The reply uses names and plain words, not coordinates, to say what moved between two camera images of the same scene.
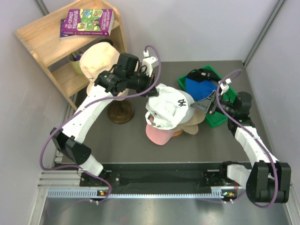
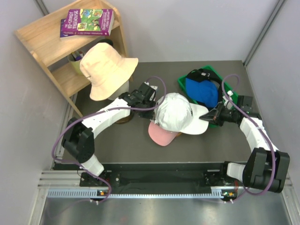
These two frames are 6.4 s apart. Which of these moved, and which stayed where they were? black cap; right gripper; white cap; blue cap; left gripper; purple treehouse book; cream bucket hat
Moved: white cap; right gripper; left gripper
Stayed: blue cap; cream bucket hat; black cap; purple treehouse book
